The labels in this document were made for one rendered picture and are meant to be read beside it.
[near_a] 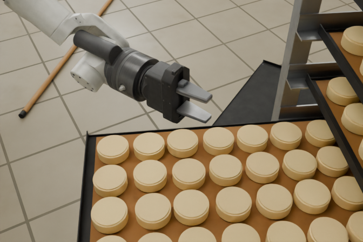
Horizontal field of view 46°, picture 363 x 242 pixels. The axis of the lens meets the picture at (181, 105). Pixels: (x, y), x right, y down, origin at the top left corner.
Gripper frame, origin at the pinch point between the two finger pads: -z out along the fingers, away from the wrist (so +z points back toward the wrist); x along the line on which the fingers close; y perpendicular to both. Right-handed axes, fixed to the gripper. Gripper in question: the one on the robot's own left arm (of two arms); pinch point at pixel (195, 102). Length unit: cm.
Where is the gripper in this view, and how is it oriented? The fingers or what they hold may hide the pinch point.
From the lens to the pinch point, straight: 76.3
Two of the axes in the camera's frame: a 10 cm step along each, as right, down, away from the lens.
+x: -0.1, -7.4, -6.7
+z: -8.0, -3.9, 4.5
